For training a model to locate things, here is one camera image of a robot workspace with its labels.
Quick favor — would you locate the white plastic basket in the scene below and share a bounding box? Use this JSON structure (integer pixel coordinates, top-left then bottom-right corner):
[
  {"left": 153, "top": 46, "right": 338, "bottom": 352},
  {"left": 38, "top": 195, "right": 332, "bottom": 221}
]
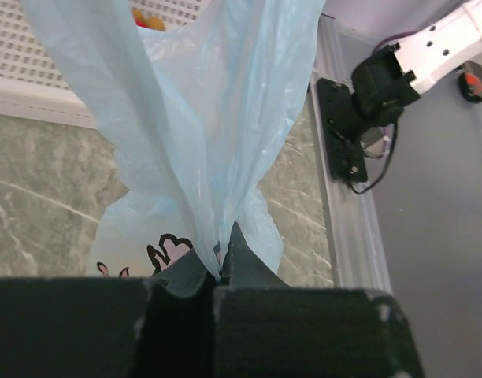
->
[{"left": 0, "top": 0, "right": 221, "bottom": 131}]

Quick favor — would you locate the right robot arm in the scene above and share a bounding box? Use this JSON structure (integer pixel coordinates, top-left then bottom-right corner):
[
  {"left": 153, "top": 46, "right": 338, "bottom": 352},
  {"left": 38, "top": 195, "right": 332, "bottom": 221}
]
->
[{"left": 342, "top": 1, "right": 482, "bottom": 140}]

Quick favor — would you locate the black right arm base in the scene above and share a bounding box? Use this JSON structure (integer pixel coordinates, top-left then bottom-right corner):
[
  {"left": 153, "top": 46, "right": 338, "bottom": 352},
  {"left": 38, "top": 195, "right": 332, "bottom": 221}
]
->
[{"left": 317, "top": 78, "right": 368, "bottom": 184}]

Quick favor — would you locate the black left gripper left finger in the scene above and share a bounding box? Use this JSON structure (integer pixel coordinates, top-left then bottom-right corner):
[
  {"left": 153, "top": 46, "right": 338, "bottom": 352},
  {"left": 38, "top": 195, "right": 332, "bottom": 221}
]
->
[{"left": 0, "top": 252, "right": 215, "bottom": 377}]

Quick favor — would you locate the aluminium mounting rail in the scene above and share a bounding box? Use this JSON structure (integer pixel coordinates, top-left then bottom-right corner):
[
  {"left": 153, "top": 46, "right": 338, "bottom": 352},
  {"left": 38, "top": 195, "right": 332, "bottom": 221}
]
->
[{"left": 310, "top": 15, "right": 391, "bottom": 291}]

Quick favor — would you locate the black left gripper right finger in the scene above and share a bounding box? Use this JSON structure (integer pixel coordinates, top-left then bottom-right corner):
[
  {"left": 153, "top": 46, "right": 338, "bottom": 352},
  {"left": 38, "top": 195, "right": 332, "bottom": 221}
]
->
[{"left": 213, "top": 225, "right": 425, "bottom": 377}]

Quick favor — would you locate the light blue plastic bag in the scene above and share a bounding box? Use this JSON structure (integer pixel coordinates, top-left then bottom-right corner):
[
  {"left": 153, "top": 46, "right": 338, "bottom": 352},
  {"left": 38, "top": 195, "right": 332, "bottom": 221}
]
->
[{"left": 22, "top": 1, "right": 324, "bottom": 277}]

